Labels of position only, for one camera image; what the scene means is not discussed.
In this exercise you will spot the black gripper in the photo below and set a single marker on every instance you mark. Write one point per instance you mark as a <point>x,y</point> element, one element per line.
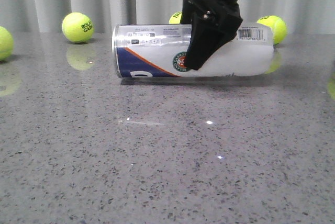
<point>214,23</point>

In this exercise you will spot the white blue tennis ball can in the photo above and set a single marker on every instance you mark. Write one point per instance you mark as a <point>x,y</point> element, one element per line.
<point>160,51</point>

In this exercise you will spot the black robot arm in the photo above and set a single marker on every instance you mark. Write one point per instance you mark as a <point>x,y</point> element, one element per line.
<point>213,24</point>

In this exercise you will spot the yellow tennis ball centre back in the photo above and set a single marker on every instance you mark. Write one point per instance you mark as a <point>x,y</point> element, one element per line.
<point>175,18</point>

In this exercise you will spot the yellow tennis ball right back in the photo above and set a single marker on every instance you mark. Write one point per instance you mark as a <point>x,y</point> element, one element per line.
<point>277,26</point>

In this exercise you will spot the yellow Roland Garros tennis ball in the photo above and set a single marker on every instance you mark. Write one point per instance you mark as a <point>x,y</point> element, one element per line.
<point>77,27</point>

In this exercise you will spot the yellow tennis ball edge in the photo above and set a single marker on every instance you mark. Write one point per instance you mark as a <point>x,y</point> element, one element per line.
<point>6,43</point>

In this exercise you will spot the grey pleated curtain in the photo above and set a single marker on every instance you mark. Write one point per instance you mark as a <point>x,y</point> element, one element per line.
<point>104,1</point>

